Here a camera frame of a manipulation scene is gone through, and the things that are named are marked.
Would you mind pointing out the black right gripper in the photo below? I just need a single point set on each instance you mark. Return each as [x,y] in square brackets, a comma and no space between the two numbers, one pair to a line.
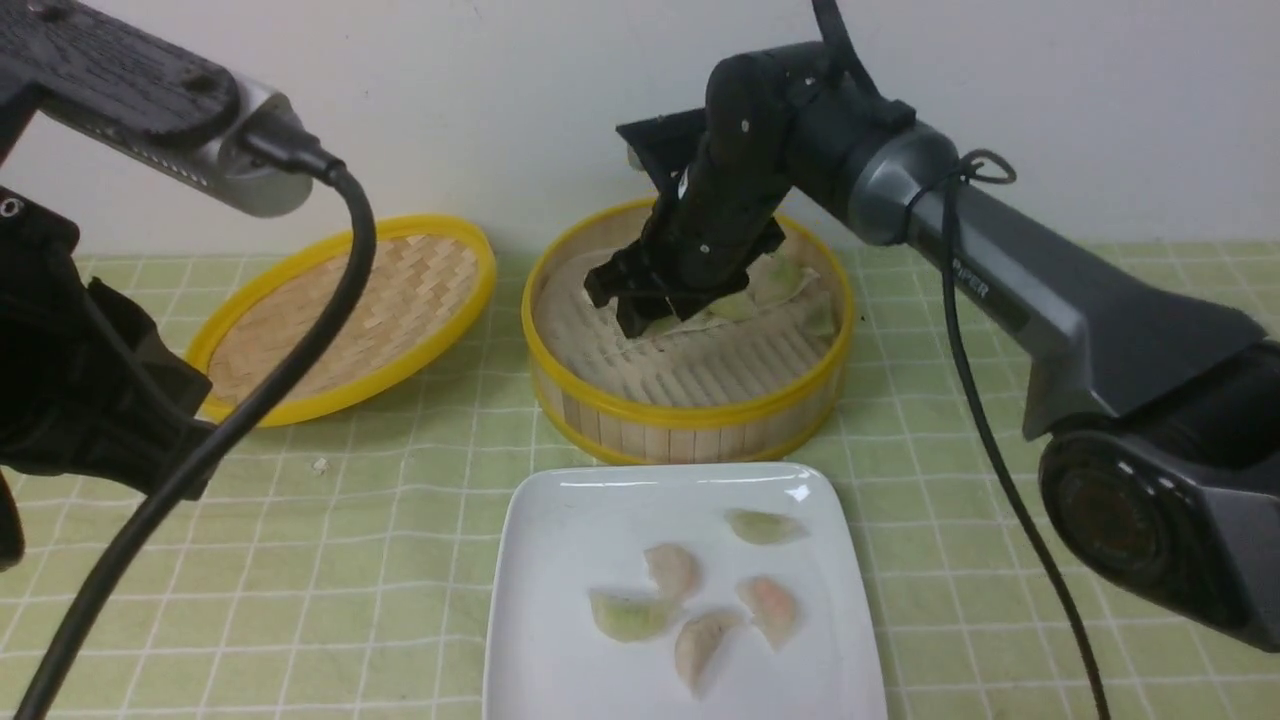
[696,247]

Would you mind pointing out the pink orange dumpling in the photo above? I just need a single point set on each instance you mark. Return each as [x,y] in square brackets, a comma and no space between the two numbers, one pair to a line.
[773,609]

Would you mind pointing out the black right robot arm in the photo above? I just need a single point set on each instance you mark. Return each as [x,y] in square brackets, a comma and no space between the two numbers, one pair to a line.
[1161,409]

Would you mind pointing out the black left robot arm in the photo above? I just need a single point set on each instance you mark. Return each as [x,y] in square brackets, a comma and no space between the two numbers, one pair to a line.
[88,386]

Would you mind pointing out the green dumpling on plate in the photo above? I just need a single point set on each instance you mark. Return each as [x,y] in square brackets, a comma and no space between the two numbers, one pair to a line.
[763,528]

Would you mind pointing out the white square plate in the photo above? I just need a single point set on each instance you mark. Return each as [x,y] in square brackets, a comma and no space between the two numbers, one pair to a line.
[572,531]

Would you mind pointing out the green dumpling plate left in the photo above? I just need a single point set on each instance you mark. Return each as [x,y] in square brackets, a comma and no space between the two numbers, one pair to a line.
[628,618]

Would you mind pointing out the beige dumpling plate front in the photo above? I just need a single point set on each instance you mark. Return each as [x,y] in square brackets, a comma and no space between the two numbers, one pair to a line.
[698,642]

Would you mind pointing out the green dumpling steamer centre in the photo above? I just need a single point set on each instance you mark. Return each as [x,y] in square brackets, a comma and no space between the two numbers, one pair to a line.
[735,308]

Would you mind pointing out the yellow rimmed bamboo steamer basket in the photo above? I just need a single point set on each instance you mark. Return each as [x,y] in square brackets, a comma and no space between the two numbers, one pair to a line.
[624,432]

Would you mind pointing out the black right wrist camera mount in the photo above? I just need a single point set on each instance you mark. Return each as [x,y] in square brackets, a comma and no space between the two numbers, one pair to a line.
[663,147]

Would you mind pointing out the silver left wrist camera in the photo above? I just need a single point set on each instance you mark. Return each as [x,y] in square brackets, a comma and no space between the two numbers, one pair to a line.
[226,135]

